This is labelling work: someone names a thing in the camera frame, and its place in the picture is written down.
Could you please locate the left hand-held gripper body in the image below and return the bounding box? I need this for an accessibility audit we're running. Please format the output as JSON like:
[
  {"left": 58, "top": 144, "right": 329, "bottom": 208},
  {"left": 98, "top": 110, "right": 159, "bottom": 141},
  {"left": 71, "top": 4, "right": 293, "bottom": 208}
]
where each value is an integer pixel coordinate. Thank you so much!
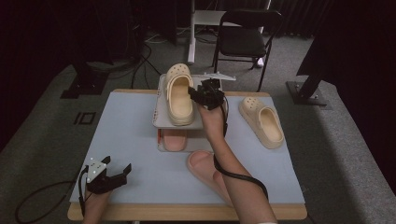
[{"left": 85, "top": 159, "right": 129, "bottom": 196}]

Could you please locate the light blue table mat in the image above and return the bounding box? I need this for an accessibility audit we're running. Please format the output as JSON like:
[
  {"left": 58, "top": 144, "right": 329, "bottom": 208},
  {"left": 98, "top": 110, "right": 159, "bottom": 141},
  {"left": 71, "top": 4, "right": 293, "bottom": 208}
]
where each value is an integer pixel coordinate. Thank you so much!
[{"left": 68, "top": 91, "right": 306, "bottom": 204}]

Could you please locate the person's right hand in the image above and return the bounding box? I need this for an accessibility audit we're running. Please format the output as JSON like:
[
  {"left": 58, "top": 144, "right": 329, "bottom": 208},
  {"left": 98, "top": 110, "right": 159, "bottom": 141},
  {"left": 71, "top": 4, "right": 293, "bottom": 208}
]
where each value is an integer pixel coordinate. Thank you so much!
[{"left": 197, "top": 104, "right": 229, "bottom": 142}]

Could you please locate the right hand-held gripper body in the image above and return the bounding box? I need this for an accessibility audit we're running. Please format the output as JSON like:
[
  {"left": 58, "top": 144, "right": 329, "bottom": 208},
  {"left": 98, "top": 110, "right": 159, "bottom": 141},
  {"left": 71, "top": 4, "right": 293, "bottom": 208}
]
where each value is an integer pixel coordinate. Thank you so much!
[{"left": 194, "top": 72, "right": 236, "bottom": 111}]

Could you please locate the white floor cable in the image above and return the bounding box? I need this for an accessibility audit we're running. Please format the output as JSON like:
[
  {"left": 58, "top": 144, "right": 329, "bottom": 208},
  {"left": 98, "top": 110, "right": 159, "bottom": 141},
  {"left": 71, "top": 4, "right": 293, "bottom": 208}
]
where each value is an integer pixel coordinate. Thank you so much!
[{"left": 144, "top": 32, "right": 170, "bottom": 45}]

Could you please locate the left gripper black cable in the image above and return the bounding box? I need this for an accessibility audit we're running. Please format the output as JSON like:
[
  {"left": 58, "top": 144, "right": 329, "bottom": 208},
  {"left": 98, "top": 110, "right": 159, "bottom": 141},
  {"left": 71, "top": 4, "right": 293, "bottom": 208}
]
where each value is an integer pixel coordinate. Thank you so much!
[{"left": 15, "top": 166, "right": 91, "bottom": 224}]

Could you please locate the pink slide slipper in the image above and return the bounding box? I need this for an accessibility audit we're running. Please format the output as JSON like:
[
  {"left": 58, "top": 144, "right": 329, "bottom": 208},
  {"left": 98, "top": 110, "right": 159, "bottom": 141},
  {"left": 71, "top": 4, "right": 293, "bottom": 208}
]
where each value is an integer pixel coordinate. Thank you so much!
[
  {"left": 186, "top": 149, "right": 233, "bottom": 206},
  {"left": 162, "top": 129, "right": 189, "bottom": 152}
]

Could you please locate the grey two-tier shoe rack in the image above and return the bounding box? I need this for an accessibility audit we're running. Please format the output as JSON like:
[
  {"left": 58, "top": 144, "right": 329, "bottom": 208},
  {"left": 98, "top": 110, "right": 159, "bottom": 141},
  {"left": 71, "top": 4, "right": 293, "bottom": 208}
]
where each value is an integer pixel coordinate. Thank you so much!
[{"left": 152, "top": 74, "right": 227, "bottom": 153}]

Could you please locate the black metal stand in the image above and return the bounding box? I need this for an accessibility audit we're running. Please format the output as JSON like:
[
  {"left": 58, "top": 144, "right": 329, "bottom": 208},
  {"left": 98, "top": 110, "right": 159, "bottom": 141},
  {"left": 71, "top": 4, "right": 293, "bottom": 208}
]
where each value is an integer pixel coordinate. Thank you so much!
[
  {"left": 60, "top": 46, "right": 110, "bottom": 100},
  {"left": 286, "top": 69, "right": 331, "bottom": 107}
]

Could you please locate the white desk frame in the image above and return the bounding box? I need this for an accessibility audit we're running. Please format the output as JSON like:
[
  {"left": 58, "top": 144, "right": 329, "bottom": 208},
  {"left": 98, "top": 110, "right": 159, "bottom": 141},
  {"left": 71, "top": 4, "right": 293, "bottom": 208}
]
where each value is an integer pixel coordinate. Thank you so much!
[{"left": 186, "top": 0, "right": 272, "bottom": 69}]

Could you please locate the black folding chair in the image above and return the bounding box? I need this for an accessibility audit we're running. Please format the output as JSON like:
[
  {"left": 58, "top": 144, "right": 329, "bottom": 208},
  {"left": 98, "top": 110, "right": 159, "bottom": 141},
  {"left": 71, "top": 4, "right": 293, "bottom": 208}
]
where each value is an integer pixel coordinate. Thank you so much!
[{"left": 212, "top": 8, "right": 284, "bottom": 92}]

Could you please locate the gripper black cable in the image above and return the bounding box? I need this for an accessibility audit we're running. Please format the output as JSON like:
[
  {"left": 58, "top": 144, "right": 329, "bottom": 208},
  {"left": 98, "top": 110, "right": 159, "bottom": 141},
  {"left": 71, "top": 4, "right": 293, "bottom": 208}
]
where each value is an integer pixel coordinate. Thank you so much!
[
  {"left": 213, "top": 94, "right": 270, "bottom": 202},
  {"left": 15, "top": 166, "right": 91, "bottom": 224}
]

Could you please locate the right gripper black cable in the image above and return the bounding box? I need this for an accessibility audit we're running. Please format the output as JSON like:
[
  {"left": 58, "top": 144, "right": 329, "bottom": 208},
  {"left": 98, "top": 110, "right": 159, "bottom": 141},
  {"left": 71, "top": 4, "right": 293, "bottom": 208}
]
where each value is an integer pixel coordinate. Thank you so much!
[{"left": 213, "top": 94, "right": 270, "bottom": 202}]

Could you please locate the black floor cable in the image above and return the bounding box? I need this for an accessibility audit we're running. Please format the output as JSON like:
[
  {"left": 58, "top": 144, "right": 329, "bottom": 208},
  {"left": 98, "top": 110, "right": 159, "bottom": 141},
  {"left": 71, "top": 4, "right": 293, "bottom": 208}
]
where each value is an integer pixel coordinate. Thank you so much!
[{"left": 130, "top": 43, "right": 162, "bottom": 90}]

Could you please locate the person's left hand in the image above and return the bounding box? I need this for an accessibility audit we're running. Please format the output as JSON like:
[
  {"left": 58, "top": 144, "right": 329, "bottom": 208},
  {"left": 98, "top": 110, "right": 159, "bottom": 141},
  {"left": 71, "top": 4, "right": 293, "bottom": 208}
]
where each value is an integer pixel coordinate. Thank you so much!
[{"left": 81, "top": 190, "right": 112, "bottom": 224}]

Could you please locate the beige clog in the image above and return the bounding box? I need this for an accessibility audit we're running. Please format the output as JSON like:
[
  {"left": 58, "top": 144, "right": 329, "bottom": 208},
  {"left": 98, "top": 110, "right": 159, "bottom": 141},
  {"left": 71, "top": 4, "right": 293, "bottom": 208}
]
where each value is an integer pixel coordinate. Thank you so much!
[
  {"left": 163, "top": 63, "right": 196, "bottom": 127},
  {"left": 238, "top": 96, "right": 285, "bottom": 149}
]

